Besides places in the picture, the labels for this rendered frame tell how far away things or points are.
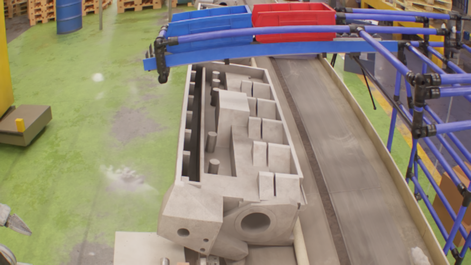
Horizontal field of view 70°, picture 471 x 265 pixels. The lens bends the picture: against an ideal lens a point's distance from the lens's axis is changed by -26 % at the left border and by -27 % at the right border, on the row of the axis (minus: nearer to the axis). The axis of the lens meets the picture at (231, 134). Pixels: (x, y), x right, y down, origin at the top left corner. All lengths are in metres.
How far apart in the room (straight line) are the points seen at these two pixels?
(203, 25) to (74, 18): 6.47
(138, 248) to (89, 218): 1.46
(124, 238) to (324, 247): 0.61
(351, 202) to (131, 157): 2.07
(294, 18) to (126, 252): 0.95
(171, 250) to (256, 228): 0.26
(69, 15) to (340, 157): 6.61
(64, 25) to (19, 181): 5.00
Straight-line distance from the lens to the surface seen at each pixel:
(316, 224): 1.42
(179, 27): 1.48
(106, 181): 3.03
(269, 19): 1.49
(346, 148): 1.86
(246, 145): 1.47
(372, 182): 1.67
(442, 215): 2.76
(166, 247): 1.26
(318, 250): 1.32
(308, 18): 1.51
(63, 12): 7.83
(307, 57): 2.91
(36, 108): 4.00
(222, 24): 1.48
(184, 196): 1.14
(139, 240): 1.28
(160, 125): 3.67
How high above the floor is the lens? 1.65
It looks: 28 degrees down
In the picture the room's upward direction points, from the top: straight up
